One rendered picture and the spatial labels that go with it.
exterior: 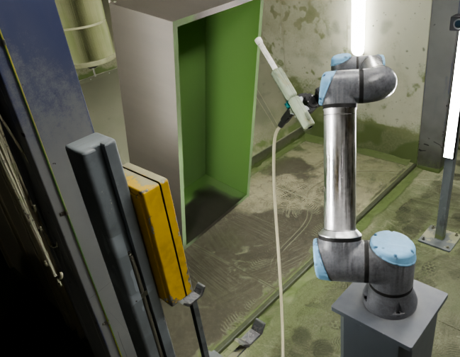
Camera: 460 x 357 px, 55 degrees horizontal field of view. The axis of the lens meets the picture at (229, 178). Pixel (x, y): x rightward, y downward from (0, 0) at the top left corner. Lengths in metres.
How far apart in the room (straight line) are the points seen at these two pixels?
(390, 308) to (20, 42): 1.39
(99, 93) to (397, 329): 2.54
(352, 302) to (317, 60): 2.67
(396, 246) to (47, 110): 1.15
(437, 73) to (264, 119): 1.46
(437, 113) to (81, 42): 2.57
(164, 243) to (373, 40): 3.13
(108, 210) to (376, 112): 3.32
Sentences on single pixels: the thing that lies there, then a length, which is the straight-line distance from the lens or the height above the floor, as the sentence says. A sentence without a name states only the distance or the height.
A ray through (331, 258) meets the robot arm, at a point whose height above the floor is 0.87.
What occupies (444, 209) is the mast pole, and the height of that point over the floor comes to 0.25.
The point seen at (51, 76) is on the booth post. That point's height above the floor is 1.64.
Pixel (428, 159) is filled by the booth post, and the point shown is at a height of 0.10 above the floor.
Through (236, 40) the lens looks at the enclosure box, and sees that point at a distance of 2.32.
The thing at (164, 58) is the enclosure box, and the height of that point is 1.49.
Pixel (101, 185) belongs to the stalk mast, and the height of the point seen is 1.58.
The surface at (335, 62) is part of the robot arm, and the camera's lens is 2.13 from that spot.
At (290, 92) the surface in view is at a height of 1.24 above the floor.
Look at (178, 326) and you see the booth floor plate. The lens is 2.57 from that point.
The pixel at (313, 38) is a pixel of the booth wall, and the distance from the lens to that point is 4.01.
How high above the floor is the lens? 1.90
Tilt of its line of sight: 29 degrees down
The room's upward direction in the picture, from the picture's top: 8 degrees counter-clockwise
